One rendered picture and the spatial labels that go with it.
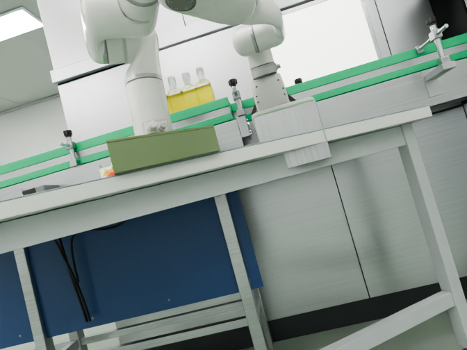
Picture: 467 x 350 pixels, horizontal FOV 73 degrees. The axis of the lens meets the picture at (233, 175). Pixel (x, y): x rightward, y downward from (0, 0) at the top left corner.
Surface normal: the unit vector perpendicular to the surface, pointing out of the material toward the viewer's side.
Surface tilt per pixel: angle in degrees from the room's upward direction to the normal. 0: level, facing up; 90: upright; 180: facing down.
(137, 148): 90
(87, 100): 90
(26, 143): 90
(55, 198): 90
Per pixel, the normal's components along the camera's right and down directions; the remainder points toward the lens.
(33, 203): 0.29, -0.13
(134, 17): -0.18, 0.95
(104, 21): 0.36, 0.62
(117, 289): -0.11, -0.03
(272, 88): -0.03, 0.23
